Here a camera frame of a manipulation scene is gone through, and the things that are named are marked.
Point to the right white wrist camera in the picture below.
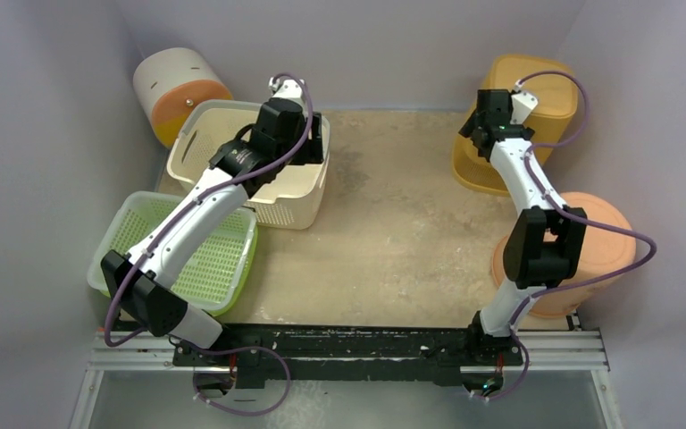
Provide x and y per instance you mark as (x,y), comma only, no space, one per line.
(523,104)

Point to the aluminium frame rail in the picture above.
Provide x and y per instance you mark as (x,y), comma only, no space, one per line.
(558,351)

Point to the yellow mesh waste basket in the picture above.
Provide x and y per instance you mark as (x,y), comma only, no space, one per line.
(558,103)

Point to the cylindrical mini drawer cabinet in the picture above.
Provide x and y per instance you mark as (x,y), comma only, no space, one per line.
(170,84)

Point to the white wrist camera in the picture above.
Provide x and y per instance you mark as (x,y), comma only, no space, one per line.
(523,104)
(288,88)

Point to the white perforated strainer basket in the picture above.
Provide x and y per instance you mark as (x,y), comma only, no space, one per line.
(137,217)

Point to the peach plastic bucket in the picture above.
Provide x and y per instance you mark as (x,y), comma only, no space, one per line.
(602,252)

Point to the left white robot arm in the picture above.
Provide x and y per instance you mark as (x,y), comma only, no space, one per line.
(140,280)

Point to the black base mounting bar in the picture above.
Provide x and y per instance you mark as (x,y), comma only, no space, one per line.
(447,357)

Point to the cream plastic storage basket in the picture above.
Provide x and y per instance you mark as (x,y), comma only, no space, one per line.
(291,201)

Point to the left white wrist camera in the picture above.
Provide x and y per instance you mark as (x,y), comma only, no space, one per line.
(288,88)

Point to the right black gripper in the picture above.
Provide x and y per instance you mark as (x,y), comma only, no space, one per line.
(476,120)

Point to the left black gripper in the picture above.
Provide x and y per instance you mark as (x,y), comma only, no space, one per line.
(310,153)

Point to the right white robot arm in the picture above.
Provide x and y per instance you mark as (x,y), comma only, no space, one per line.
(544,247)

